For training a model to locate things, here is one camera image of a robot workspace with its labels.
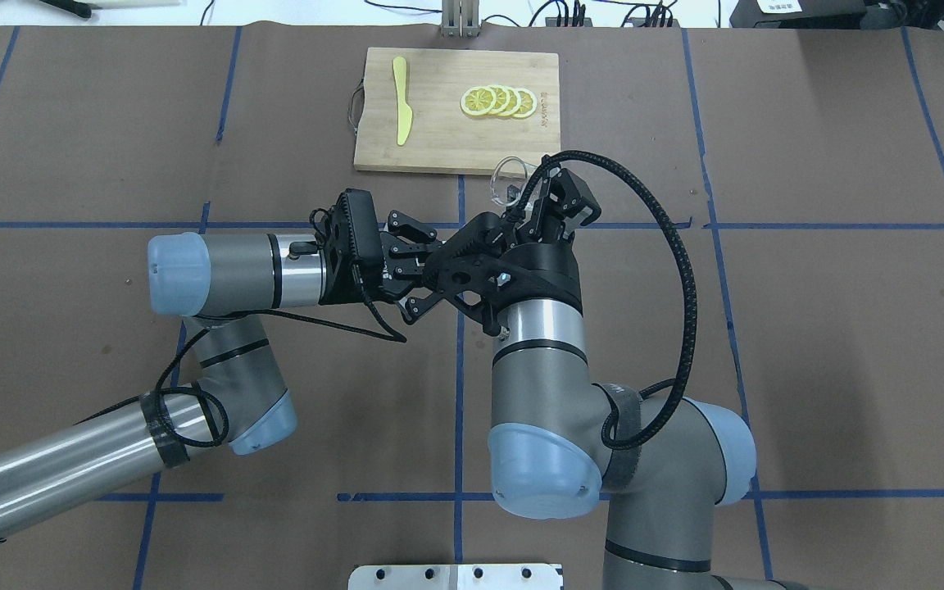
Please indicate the clear glass measuring cup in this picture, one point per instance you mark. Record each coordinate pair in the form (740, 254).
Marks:
(508, 180)

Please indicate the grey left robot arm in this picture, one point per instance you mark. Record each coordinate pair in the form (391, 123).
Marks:
(369, 476)

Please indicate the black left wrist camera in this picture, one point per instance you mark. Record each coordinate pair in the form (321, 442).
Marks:
(353, 247)

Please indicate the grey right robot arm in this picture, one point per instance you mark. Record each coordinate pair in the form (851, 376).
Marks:
(558, 440)

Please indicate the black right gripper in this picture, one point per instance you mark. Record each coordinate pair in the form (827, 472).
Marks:
(547, 273)

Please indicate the yellow plastic knife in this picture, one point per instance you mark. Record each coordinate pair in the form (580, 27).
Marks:
(400, 68)

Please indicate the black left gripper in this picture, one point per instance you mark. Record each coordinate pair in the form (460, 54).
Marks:
(401, 247)

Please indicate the bamboo cutting board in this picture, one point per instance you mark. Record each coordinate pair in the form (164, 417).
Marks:
(443, 139)

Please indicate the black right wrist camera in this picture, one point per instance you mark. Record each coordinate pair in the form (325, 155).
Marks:
(564, 204)

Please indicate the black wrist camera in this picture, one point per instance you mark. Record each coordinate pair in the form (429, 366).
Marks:
(564, 204)
(353, 247)

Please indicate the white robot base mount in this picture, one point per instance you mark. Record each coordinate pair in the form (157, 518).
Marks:
(458, 576)

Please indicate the aluminium frame post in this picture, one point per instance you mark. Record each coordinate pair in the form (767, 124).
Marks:
(460, 19)

